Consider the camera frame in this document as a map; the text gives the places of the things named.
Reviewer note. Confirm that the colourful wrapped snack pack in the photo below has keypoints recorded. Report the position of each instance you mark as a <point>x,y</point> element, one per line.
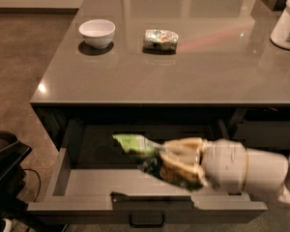
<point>163,40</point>

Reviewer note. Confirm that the open grey top drawer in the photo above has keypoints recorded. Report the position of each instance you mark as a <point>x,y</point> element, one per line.
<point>94,182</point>

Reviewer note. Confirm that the green rice chip bag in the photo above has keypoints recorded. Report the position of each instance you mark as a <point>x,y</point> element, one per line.
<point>146,154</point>

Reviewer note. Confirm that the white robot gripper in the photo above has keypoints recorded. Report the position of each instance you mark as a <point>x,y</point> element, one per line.
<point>224,162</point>

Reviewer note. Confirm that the white plastic jar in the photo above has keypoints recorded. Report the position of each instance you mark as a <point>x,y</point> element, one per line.
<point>286,23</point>

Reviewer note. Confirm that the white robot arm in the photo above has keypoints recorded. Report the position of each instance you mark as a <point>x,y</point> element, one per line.
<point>266,174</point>

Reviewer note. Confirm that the grey lower right drawers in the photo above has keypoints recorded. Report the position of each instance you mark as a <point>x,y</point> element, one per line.
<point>261,127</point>

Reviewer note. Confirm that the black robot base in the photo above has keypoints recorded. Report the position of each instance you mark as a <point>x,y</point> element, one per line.
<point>12,154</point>

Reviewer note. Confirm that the metal drawer handle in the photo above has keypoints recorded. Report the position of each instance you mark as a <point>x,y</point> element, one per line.
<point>142,219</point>

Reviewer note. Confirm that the white ceramic bowl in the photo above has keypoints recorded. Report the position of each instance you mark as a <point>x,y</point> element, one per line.
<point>97,33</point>

